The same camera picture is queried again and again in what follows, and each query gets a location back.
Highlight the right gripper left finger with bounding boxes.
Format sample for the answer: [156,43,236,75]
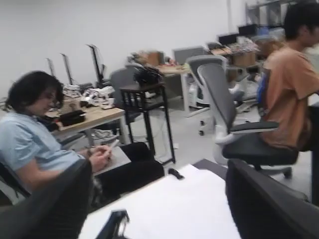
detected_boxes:
[0,158,94,239]

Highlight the person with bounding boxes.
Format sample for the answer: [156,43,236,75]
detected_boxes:
[258,1,319,153]
[0,70,165,208]

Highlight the black box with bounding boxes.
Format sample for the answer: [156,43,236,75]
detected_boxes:
[60,110,87,127]

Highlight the wooden top desk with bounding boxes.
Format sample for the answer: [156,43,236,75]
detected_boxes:
[44,99,128,148]

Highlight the grey mesh office chair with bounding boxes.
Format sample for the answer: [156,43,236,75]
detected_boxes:
[186,54,300,179]

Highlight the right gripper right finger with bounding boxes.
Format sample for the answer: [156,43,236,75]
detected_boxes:
[225,159,319,239]

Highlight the black side table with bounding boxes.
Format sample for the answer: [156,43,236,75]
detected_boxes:
[119,81,176,167]

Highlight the cardboard box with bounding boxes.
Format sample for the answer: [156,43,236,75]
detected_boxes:
[232,51,257,67]

